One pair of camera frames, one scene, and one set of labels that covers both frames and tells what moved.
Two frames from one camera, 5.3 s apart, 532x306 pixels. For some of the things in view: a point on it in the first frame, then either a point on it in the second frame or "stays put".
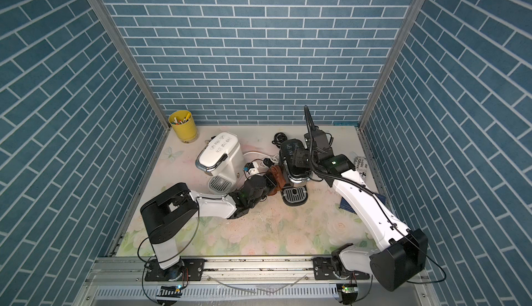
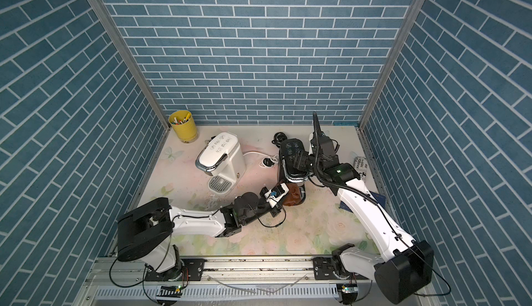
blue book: (345, 205) stays put
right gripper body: (303, 160) stays put
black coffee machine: (294, 192) stays put
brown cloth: (274, 174) → (294, 196)
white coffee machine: (223, 158) stays put
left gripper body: (267, 186) → (274, 211)
